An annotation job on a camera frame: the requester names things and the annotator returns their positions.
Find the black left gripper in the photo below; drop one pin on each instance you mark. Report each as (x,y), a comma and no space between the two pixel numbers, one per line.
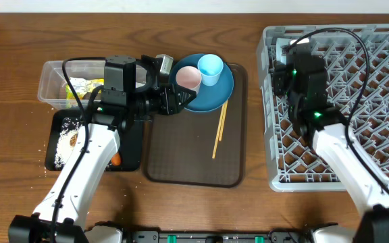
(167,100)

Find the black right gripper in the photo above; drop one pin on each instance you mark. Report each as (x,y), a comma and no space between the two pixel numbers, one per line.
(279,78)

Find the light blue bowl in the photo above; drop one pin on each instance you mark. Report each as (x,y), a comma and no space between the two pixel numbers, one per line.
(289,42)

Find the orange carrot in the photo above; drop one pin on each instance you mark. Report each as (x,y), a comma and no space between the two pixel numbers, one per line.
(116,160)

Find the yellow green snack wrapper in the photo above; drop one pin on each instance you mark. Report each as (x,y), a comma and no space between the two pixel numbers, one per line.
(82,87)

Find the pile of white rice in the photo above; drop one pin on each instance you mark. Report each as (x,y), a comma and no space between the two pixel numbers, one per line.
(63,148)

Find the brown mushroom piece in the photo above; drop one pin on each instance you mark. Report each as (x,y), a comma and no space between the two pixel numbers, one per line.
(73,140)

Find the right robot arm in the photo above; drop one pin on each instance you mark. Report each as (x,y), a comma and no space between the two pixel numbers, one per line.
(327,131)

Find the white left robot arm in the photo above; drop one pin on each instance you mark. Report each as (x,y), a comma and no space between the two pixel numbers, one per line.
(61,216)

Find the grey dishwasher rack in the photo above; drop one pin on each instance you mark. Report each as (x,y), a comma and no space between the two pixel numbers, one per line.
(357,61)

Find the pink cup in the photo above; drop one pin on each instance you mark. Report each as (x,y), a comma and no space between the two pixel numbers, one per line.
(189,77)

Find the dark blue plate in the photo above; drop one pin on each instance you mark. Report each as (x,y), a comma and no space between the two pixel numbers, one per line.
(209,98)

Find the light blue cup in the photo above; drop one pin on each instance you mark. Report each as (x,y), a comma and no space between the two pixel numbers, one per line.
(210,67)

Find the brown serving tray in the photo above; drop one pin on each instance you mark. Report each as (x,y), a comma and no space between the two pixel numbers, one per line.
(183,149)

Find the left wooden chopstick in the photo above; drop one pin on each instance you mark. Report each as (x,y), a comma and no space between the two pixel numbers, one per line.
(216,138)

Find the wooden chopstick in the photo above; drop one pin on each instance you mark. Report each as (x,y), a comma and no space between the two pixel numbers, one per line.
(216,138)
(222,120)

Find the right wooden chopstick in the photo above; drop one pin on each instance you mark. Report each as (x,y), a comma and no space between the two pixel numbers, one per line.
(222,120)

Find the black plastic tray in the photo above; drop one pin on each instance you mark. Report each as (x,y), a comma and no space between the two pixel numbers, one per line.
(130,149)

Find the clear plastic bin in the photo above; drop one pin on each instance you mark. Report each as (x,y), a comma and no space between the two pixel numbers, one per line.
(52,83)

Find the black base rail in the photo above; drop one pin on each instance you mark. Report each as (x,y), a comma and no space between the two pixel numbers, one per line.
(214,238)

